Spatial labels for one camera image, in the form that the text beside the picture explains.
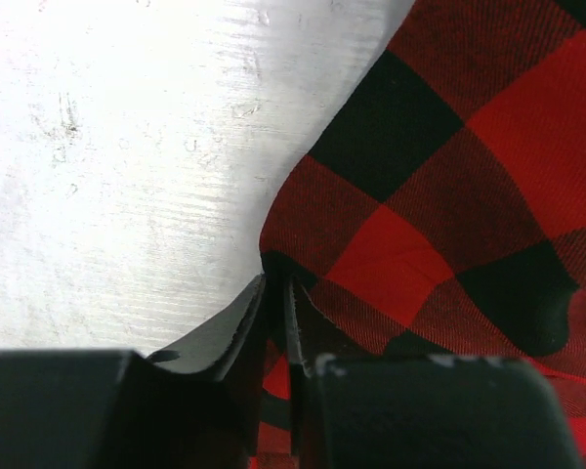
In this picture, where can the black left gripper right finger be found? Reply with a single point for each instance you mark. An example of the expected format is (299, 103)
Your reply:
(302, 326)

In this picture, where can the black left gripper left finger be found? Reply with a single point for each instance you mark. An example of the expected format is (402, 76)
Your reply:
(204, 389)

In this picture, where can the red black plaid shirt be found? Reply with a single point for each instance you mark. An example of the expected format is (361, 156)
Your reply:
(443, 209)

